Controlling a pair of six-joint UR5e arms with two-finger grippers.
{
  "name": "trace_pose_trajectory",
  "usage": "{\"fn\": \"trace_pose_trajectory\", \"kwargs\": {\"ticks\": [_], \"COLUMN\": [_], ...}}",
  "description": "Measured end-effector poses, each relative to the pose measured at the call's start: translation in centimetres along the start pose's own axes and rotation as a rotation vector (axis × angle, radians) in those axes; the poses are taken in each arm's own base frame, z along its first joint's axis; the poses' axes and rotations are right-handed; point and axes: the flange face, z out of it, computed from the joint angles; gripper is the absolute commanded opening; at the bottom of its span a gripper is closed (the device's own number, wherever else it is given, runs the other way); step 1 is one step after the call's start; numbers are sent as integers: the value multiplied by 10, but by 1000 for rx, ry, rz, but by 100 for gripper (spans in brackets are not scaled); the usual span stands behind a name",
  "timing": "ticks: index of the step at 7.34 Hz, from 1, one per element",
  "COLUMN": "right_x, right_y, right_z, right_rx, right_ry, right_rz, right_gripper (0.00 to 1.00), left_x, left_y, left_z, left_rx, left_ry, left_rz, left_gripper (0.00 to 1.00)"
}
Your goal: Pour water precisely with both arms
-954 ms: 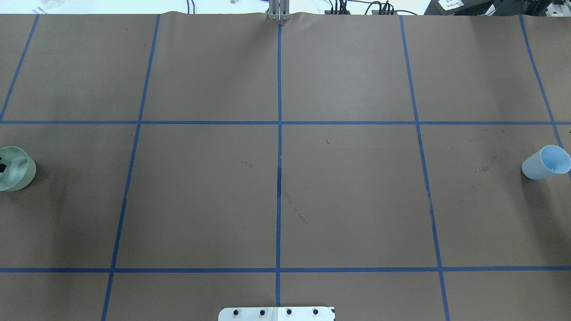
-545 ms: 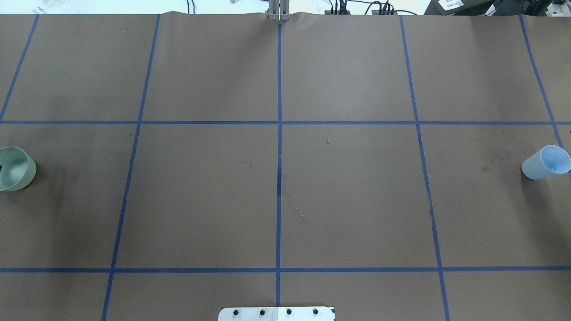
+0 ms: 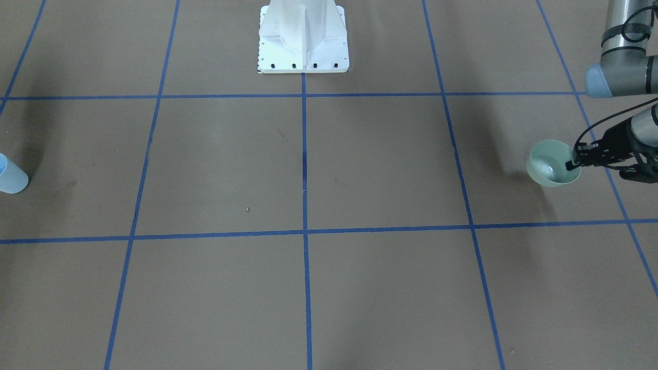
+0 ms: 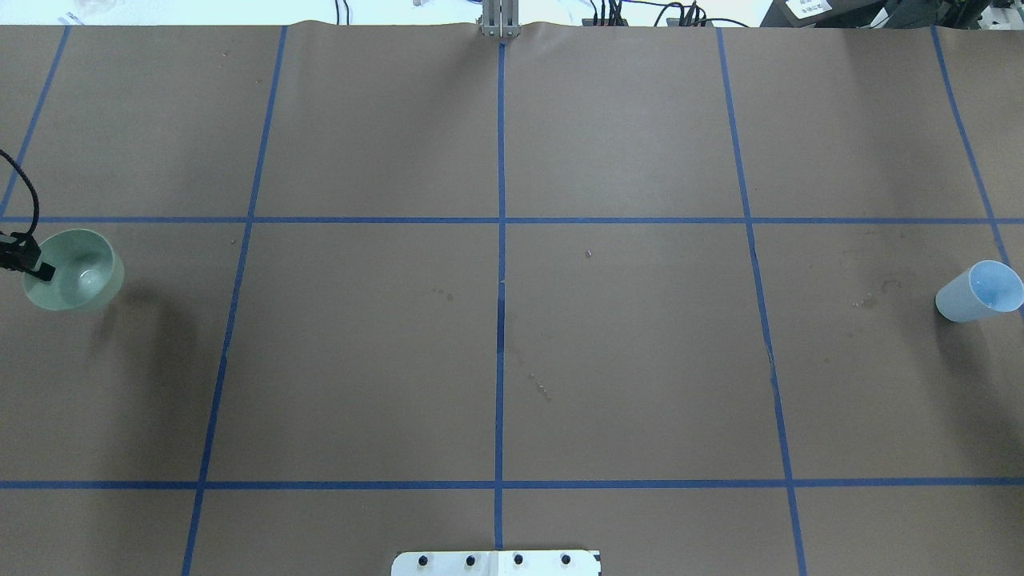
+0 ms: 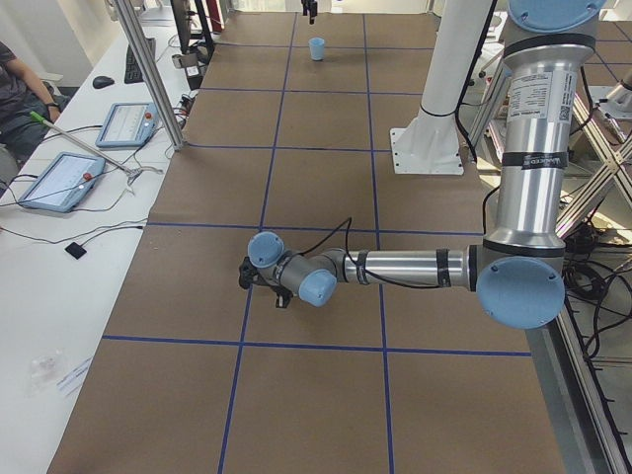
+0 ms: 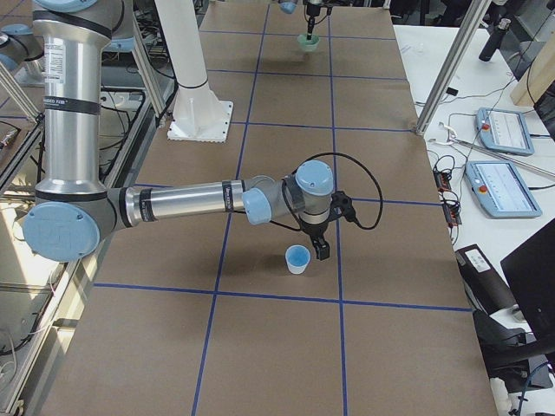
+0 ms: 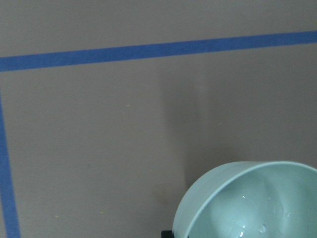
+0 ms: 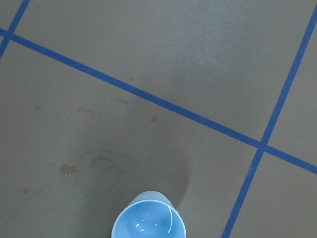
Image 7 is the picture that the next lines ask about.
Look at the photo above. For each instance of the mint green bowl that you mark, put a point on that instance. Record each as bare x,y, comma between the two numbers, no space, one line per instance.
250,200

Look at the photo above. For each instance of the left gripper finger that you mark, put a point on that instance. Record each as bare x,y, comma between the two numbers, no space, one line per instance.
167,234

